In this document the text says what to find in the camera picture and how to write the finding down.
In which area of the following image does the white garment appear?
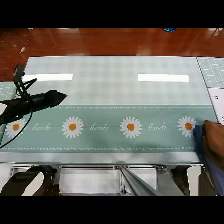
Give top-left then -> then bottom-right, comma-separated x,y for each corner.
208,87 -> 224,126

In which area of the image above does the black cable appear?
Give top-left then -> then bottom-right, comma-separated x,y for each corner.
0,99 -> 35,150

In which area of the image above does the silver frame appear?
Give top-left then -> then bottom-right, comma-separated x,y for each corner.
0,161 -> 208,197

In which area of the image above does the blue garment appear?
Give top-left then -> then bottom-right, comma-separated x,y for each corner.
192,124 -> 224,197

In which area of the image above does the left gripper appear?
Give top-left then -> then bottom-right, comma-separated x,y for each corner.
30,89 -> 57,110

